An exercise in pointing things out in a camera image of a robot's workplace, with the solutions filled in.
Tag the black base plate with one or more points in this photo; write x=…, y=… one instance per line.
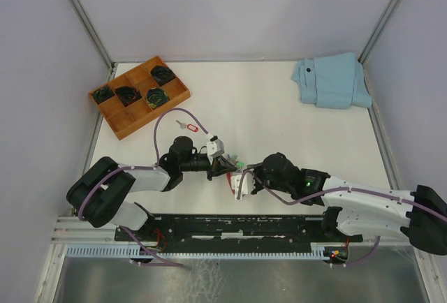
x=206, y=233

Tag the wooden compartment tray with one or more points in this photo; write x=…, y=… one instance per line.
x=126, y=120

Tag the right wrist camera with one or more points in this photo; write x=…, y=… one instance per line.
x=243, y=185

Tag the black red rolled band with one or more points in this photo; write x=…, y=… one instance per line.
x=127, y=95

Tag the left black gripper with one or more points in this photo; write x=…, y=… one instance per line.
x=221, y=165

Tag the black yellow rolled band left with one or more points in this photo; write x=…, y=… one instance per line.
x=102, y=94

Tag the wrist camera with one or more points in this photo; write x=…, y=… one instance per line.
x=214, y=146
x=243, y=185

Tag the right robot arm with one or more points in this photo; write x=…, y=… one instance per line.
x=417, y=216

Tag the metal key holder red handle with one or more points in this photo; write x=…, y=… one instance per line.
x=229, y=178

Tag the key with red tag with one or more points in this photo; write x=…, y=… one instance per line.
x=189, y=127

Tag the light blue folded cloth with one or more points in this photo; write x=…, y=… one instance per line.
x=334, y=82

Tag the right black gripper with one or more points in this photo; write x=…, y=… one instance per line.
x=256, y=168

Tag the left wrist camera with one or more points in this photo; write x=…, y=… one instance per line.
x=214, y=146

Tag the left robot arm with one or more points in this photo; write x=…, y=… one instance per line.
x=99, y=195

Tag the black green rolled band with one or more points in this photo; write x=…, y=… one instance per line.
x=156, y=97

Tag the black rolled band back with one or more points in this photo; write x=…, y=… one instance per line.
x=162, y=75

